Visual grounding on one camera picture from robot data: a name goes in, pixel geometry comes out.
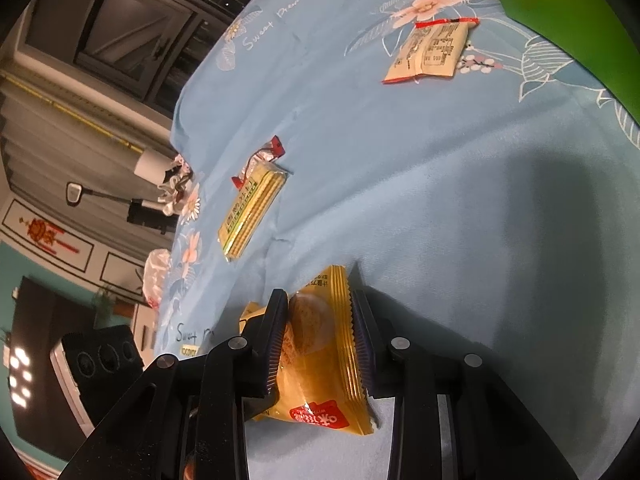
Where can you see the pile of wrappers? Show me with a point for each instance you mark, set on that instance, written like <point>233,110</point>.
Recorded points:
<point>175,185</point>

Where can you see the green container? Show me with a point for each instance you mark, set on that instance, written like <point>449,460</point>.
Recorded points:
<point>565,5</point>

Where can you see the white box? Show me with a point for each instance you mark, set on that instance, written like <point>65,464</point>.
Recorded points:
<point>150,165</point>

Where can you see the yellow pipe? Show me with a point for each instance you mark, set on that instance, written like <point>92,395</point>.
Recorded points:
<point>75,112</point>

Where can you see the red and white plastic bag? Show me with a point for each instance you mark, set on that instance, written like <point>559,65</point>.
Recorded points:
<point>156,270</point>

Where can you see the red and white snack packet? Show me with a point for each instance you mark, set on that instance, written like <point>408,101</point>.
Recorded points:
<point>262,156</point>

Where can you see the yellow cracker packet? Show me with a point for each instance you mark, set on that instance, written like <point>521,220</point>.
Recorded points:
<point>250,205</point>

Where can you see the red wall ornament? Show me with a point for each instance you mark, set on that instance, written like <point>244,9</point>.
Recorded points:
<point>40,232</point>

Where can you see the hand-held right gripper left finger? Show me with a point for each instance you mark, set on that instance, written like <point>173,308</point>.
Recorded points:
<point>272,340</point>

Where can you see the gold snack packet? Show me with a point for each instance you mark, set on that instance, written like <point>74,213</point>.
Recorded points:
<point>320,340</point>

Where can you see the dark window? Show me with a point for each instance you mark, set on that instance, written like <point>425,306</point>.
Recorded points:
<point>130,25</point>

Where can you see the cream red-edged snack packet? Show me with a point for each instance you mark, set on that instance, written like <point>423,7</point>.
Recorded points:
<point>430,52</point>

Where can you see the blue floral cloth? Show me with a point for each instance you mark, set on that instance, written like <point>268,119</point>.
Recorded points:
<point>400,185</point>

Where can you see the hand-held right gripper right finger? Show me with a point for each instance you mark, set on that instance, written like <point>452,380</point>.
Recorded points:
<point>362,340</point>

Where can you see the potted plant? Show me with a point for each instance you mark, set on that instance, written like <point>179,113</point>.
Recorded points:
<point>105,300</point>

